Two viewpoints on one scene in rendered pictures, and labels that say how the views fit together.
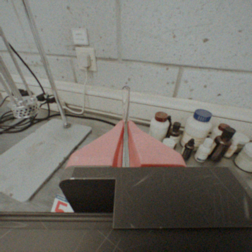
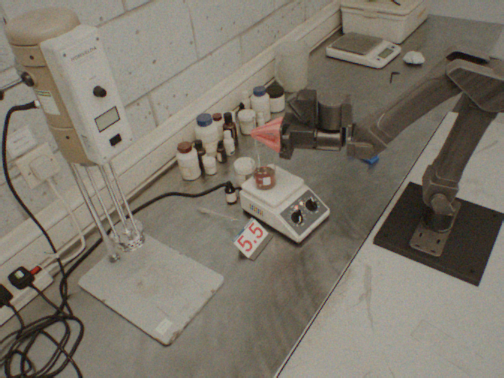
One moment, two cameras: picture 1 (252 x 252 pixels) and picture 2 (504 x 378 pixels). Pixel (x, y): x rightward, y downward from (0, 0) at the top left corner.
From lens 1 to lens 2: 0.93 m
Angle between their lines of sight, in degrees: 53
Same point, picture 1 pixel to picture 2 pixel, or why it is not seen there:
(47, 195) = (223, 264)
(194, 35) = (144, 63)
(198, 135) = (216, 136)
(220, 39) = (163, 55)
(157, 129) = (193, 160)
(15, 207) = (225, 287)
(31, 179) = (199, 277)
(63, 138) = (143, 259)
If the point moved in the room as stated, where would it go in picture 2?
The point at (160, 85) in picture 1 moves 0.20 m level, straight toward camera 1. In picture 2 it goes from (140, 125) to (196, 142)
